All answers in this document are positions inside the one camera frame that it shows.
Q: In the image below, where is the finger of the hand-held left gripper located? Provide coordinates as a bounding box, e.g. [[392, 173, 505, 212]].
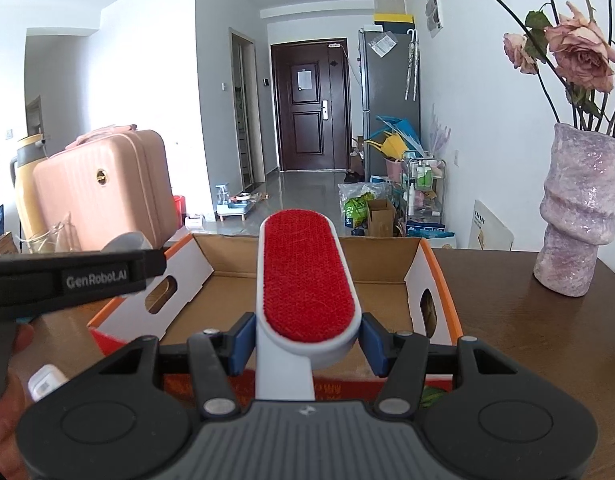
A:
[[138, 248, 168, 289]]

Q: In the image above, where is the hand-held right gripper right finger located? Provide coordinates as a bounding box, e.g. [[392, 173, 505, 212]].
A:
[[361, 312, 518, 421]]

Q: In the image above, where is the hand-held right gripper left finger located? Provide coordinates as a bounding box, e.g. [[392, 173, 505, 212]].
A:
[[98, 312, 256, 421]]

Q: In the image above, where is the grey plastic object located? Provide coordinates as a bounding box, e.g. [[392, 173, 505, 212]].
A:
[[102, 231, 153, 252]]

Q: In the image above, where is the orange and white cardboard box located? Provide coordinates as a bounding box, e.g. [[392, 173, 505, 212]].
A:
[[88, 232, 464, 397]]

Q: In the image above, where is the red and white lint brush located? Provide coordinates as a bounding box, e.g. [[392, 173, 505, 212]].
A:
[[255, 208, 362, 403]]

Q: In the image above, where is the person's left hand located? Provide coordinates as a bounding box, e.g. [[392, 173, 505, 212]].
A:
[[0, 323, 36, 480]]

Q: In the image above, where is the clear glass container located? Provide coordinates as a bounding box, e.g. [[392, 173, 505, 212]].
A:
[[20, 212, 82, 254]]

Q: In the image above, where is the pink hard-shell suitcase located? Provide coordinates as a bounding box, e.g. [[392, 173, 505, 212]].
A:
[[32, 124, 181, 252]]

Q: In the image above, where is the yellow thermos jug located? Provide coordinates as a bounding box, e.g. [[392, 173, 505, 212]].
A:
[[10, 134, 51, 241]]

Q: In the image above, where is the pet water feeder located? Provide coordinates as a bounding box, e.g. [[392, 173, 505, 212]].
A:
[[215, 185, 256, 222]]

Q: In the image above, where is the white plastic object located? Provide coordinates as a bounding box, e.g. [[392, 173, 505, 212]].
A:
[[28, 365, 69, 402]]

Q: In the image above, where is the blue flat box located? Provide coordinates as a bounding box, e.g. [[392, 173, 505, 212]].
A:
[[405, 220, 457, 249]]

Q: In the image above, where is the small open cardboard box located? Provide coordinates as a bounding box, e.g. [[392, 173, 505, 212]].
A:
[[366, 199, 398, 237]]

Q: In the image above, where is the plastic bag with green packets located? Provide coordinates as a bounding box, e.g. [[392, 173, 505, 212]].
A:
[[337, 182, 391, 235]]

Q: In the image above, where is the white board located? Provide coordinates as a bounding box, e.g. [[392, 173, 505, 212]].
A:
[[468, 199, 515, 251]]

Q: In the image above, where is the metal trolley cart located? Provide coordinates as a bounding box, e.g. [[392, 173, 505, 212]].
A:
[[400, 157, 447, 236]]

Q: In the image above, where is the pink bucket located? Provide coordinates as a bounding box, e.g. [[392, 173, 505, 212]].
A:
[[385, 157, 407, 184]]

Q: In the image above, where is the blue and yellow bag pile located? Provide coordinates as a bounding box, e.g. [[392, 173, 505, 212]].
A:
[[365, 115, 424, 160]]

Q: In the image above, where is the dark brown entrance door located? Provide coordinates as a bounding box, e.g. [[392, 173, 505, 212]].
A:
[[270, 38, 352, 172]]

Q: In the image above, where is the purple dried flower bundle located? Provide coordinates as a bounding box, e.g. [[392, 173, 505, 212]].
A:
[[430, 104, 453, 161]]

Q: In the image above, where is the purple textured vase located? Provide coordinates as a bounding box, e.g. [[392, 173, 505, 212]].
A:
[[533, 122, 615, 298]]

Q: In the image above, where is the grey refrigerator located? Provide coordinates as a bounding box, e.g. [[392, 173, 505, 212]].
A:
[[358, 27, 422, 183]]

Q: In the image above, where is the white folded umbrella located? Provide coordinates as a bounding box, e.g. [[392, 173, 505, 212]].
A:
[[403, 29, 419, 102]]

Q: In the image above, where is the paper sheet on refrigerator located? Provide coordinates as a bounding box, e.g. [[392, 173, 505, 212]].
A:
[[368, 31, 397, 58]]

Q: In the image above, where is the yellow and navy box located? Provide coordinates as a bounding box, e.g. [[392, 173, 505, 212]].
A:
[[373, 12, 417, 34]]

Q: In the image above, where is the bunch of dried pink roses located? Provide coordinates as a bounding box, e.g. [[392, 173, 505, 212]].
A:
[[395, 0, 615, 141]]

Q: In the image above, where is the wall-mounted panel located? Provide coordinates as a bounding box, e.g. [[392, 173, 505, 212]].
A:
[[425, 0, 444, 37]]

